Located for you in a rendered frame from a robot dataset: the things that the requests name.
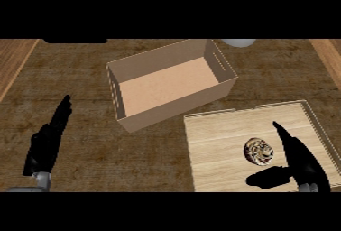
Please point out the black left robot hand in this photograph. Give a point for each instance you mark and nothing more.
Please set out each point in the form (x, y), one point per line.
(44, 144)

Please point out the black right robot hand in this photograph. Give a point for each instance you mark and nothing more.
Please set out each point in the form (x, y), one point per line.
(305, 162)

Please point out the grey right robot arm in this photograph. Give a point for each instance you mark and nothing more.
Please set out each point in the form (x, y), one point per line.
(307, 188)

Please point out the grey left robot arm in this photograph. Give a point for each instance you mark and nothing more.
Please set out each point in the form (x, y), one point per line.
(33, 183)

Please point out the brown swirled cupcake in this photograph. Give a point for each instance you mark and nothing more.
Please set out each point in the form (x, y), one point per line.
(258, 151)

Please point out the pale wooden tray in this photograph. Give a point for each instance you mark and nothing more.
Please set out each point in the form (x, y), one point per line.
(230, 150)

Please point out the open cardboard box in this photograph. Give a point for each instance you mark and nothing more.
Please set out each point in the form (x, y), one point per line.
(168, 85)

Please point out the pale grey round object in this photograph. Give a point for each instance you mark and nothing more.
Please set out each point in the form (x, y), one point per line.
(237, 42)

